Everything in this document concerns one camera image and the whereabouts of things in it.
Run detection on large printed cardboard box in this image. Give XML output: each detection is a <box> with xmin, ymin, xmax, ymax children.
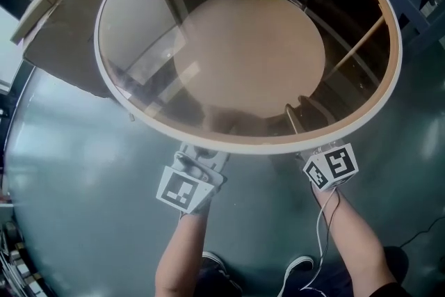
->
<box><xmin>22</xmin><ymin>0</ymin><xmax>140</xmax><ymax>99</ymax></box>

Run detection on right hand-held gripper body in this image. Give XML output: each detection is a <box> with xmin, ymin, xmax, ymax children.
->
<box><xmin>295</xmin><ymin>143</ymin><xmax>359</xmax><ymax>192</ymax></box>

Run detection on long black cable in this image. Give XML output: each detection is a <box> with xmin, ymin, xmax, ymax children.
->
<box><xmin>399</xmin><ymin>222</ymin><xmax>445</xmax><ymax>248</ymax></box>

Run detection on cluttered storage shelf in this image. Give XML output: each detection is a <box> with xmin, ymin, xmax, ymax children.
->
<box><xmin>0</xmin><ymin>218</ymin><xmax>46</xmax><ymax>297</ymax></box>

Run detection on person's left shoe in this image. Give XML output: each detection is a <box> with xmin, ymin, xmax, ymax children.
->
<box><xmin>201</xmin><ymin>251</ymin><xmax>231</xmax><ymax>290</ymax></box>

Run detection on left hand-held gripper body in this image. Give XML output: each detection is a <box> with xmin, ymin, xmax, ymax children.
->
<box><xmin>156</xmin><ymin>159</ymin><xmax>227</xmax><ymax>218</ymax></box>

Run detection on person's shoe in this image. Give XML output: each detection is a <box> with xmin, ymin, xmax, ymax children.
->
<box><xmin>277</xmin><ymin>255</ymin><xmax>316</xmax><ymax>297</ymax></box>
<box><xmin>201</xmin><ymin>251</ymin><xmax>231</xmax><ymax>290</ymax></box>

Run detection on round glass table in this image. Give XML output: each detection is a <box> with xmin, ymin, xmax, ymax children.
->
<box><xmin>93</xmin><ymin>0</ymin><xmax>403</xmax><ymax>154</ymax></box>

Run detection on person's right forearm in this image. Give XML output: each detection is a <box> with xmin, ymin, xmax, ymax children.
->
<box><xmin>310</xmin><ymin>184</ymin><xmax>398</xmax><ymax>291</ymax></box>

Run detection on person's dark trousers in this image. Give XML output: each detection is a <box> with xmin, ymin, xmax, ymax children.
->
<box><xmin>222</xmin><ymin>246</ymin><xmax>410</xmax><ymax>297</ymax></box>

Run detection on person's left forearm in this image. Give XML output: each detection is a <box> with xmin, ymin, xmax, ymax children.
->
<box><xmin>154</xmin><ymin>211</ymin><xmax>209</xmax><ymax>297</ymax></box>

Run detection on white cable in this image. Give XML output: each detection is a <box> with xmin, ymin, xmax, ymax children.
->
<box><xmin>281</xmin><ymin>191</ymin><xmax>335</xmax><ymax>293</ymax></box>

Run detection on person's right shoe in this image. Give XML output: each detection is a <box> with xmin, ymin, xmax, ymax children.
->
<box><xmin>277</xmin><ymin>255</ymin><xmax>316</xmax><ymax>297</ymax></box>

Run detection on flat cardboard box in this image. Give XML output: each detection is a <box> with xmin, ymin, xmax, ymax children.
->
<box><xmin>10</xmin><ymin>0</ymin><xmax>105</xmax><ymax>45</ymax></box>

